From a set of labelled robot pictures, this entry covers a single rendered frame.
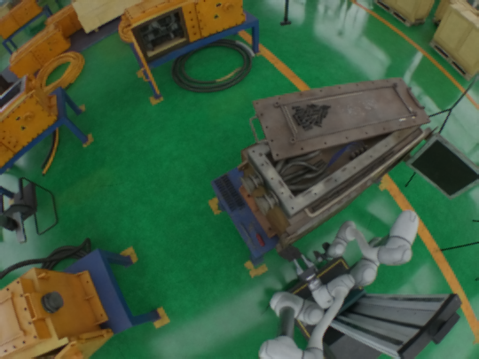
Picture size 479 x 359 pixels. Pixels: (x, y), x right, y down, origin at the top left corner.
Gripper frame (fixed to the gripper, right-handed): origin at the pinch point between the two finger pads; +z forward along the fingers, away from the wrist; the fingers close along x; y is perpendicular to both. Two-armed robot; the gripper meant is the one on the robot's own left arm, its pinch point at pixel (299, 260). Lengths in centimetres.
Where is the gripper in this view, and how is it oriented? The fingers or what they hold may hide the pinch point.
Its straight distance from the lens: 170.2
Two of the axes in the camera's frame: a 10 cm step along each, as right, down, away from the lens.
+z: -5.0, -7.8, 3.7
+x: -8.6, 4.1, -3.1
